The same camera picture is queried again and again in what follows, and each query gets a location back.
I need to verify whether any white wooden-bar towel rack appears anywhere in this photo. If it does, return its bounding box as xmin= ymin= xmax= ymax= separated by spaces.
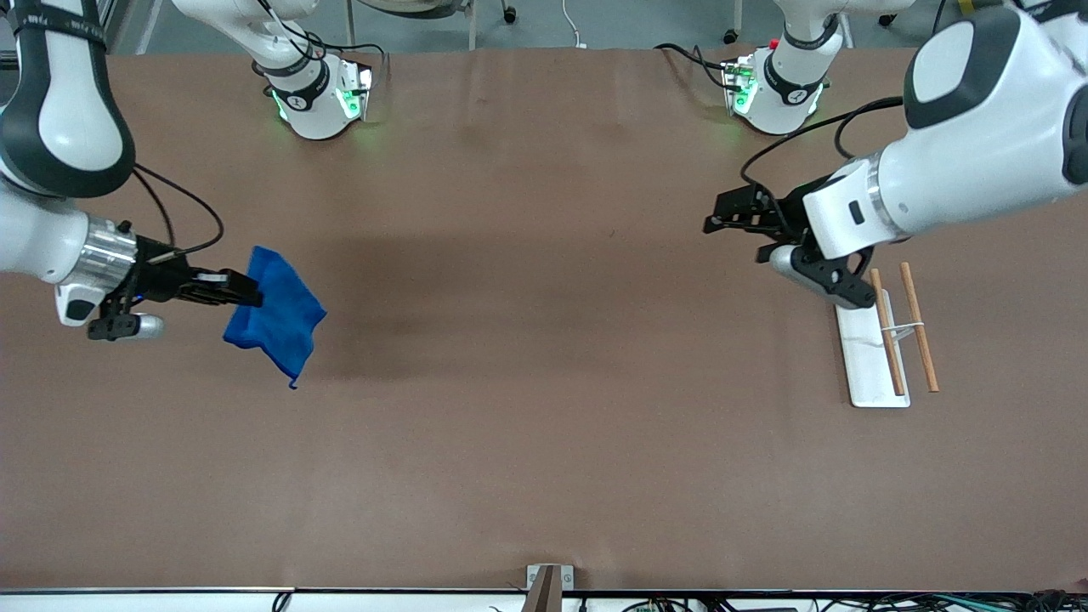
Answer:
xmin=833 ymin=262 xmax=941 ymax=409

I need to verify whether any black right arm base cable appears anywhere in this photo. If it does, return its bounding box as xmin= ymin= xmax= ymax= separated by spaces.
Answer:
xmin=255 ymin=0 xmax=388 ymax=96

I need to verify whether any black left arm base cable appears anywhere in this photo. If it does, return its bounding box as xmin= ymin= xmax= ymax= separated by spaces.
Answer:
xmin=653 ymin=42 xmax=742 ymax=91

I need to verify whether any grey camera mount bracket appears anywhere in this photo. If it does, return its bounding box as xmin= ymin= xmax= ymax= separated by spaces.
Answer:
xmin=525 ymin=564 xmax=575 ymax=612

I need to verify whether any blue towel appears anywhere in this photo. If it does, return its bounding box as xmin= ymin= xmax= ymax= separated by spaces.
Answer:
xmin=223 ymin=246 xmax=328 ymax=390

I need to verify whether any white floor cable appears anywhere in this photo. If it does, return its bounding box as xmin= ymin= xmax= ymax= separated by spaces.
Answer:
xmin=561 ymin=0 xmax=589 ymax=49

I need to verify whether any black arm base cable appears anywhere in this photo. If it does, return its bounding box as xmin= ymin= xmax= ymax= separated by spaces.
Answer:
xmin=255 ymin=0 xmax=388 ymax=96
xmin=653 ymin=42 xmax=742 ymax=91

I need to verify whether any black cable bundle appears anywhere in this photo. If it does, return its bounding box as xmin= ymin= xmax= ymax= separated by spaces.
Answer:
xmin=620 ymin=591 xmax=1088 ymax=612

